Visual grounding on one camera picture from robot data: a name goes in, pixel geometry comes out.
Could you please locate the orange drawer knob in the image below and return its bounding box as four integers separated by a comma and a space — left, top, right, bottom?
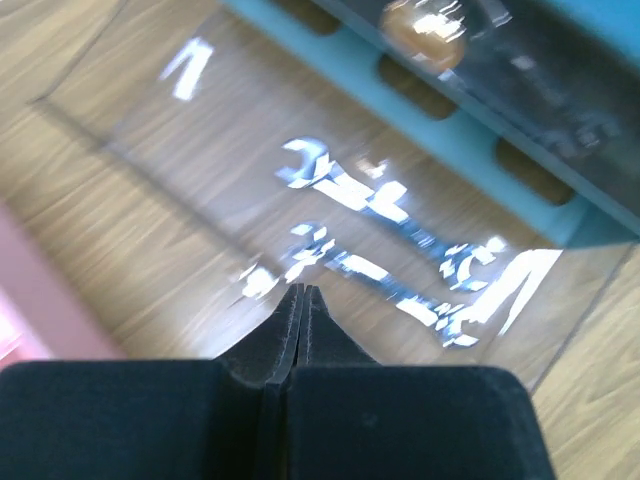
380, 0, 466, 73

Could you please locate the silver wrench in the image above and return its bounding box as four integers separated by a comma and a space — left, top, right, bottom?
284, 223, 479, 348
276, 136, 496, 293

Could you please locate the pink compartment tray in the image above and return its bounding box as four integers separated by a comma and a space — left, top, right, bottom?
1, 206, 124, 368

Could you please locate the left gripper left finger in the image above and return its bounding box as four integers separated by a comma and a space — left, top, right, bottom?
215, 283, 305, 388

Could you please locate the clear drawer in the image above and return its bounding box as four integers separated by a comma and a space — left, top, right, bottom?
40, 1, 632, 387
321, 1, 639, 169

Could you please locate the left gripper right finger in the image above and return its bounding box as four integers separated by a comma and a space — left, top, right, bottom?
279, 284, 382, 388

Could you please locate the teal drawer cabinet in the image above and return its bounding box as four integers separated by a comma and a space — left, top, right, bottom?
226, 1, 639, 248

